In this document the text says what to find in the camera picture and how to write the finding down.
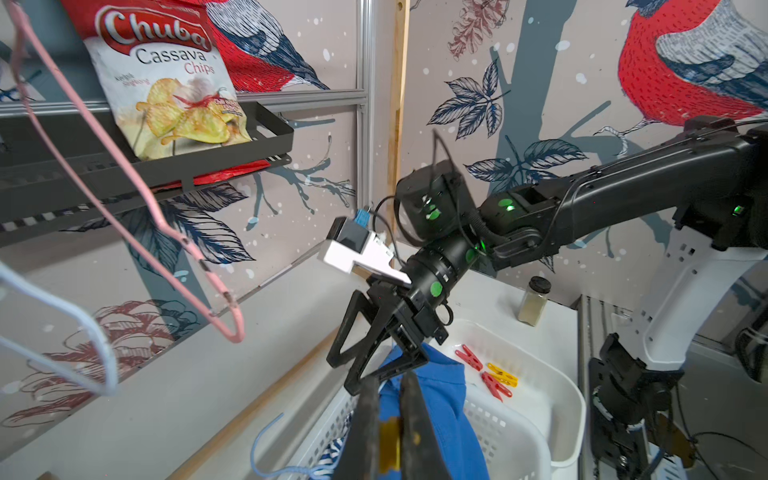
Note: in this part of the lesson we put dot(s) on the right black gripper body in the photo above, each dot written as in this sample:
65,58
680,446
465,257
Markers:
412,307

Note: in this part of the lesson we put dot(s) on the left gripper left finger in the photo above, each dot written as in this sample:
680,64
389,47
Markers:
359,459

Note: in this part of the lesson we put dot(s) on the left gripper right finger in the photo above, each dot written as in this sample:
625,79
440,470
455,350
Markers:
420,457

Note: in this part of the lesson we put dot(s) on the yellow clothespin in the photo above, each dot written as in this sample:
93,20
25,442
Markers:
502,376
390,445

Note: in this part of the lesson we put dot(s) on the white wire hanger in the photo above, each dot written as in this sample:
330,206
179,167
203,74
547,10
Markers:
74,347

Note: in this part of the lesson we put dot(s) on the striped tank top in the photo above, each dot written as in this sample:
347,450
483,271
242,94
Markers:
326,465

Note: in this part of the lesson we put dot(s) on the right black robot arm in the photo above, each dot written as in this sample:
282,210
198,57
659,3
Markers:
694,215

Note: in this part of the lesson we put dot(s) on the spice jar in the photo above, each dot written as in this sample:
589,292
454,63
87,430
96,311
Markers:
534,300

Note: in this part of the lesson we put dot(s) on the white plastic tray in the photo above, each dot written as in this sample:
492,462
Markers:
544,395

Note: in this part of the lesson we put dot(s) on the white perforated basket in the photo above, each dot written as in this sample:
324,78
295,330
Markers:
512,446

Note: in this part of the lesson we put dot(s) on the wooden clothes rack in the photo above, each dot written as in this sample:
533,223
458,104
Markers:
193,411

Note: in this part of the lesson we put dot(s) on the red chips bag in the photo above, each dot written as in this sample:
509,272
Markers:
162,74

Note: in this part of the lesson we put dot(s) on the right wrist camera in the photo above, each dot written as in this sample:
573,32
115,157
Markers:
349,245

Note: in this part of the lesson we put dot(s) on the black wall basket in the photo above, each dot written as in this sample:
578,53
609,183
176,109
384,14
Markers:
39,197

